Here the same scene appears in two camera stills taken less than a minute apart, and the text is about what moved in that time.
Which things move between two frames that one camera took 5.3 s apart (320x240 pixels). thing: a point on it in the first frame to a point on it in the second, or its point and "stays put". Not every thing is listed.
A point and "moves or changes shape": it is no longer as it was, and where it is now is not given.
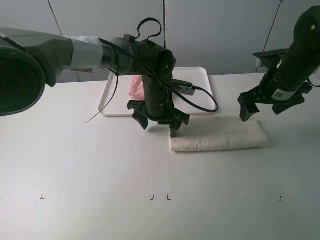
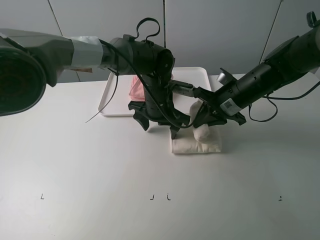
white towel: (219, 132) moves or changes shape
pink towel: (137, 91) stays put
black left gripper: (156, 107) stays put
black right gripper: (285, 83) to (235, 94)
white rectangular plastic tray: (116, 96) stays put
